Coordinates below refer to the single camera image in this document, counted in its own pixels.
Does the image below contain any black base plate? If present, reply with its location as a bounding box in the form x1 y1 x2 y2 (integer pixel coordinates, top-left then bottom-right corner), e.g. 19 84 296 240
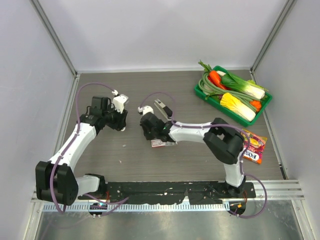
90 181 256 205

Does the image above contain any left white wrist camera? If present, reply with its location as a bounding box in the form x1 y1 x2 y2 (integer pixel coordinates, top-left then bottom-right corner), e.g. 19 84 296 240
111 89 129 114

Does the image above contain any red white staple box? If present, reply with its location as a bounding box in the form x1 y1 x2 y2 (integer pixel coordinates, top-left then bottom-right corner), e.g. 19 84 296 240
151 139 178 148

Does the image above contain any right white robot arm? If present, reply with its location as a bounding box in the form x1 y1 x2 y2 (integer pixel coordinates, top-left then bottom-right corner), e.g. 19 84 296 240
140 112 246 198

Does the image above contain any bok choy toy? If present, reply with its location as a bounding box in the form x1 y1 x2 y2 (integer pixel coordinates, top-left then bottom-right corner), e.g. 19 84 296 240
221 72 266 100

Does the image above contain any small orange carrot toy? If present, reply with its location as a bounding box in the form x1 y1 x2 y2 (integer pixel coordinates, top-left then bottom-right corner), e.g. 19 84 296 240
250 100 262 112

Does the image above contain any yellow napa cabbage toy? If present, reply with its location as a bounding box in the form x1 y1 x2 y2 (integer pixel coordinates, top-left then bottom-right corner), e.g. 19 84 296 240
220 93 256 122

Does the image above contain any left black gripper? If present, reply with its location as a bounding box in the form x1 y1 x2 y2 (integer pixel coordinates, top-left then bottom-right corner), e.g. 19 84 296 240
102 103 127 131

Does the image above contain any green plastic basket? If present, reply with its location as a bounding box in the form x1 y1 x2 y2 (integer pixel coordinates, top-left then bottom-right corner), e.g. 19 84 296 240
194 79 273 127

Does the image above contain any colourful snack packet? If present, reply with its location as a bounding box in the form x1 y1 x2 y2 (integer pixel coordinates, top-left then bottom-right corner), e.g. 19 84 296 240
241 129 268 165

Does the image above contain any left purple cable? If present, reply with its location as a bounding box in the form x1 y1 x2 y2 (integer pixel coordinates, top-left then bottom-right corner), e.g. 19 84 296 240
49 82 118 214

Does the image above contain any green long beans toy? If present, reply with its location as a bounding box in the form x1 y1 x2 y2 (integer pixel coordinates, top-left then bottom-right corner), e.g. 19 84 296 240
198 60 258 112

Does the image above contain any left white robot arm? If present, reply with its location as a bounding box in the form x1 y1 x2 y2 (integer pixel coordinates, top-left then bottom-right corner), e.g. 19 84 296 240
35 94 129 206

